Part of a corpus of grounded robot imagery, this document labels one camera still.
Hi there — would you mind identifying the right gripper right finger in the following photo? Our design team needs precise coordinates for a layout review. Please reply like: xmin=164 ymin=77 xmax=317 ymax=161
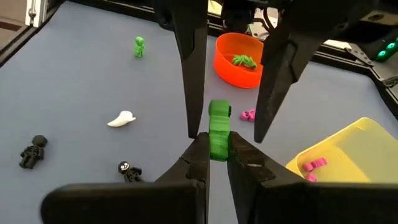
xmin=226 ymin=131 xmax=398 ymax=224

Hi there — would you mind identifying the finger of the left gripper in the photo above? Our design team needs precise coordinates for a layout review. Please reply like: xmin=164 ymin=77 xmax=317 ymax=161
xmin=253 ymin=12 xmax=315 ymax=144
xmin=172 ymin=0 xmax=209 ymax=140

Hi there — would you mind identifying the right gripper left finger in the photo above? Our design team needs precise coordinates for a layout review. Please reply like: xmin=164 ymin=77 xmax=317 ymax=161
xmin=39 ymin=132 xmax=211 ymax=224

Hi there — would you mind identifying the black skeleton figurine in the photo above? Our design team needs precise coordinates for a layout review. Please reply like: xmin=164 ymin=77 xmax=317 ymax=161
xmin=19 ymin=134 xmax=49 ymax=170
xmin=118 ymin=160 xmax=144 ymax=184

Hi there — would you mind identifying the green skeleton figurine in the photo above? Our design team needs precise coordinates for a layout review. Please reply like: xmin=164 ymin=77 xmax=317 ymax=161
xmin=134 ymin=35 xmax=146 ymax=58
xmin=231 ymin=54 xmax=258 ymax=70
xmin=207 ymin=98 xmax=233 ymax=162

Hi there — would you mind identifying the orange round bowl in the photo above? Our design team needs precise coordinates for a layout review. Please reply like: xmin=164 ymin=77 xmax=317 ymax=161
xmin=213 ymin=32 xmax=265 ymax=90

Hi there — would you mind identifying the yellow translucent plastic bin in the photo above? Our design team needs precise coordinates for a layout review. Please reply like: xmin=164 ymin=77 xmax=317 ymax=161
xmin=285 ymin=116 xmax=398 ymax=185

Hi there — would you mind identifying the white ghost figurine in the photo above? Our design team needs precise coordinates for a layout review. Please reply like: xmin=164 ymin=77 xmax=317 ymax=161
xmin=106 ymin=110 xmax=137 ymax=128

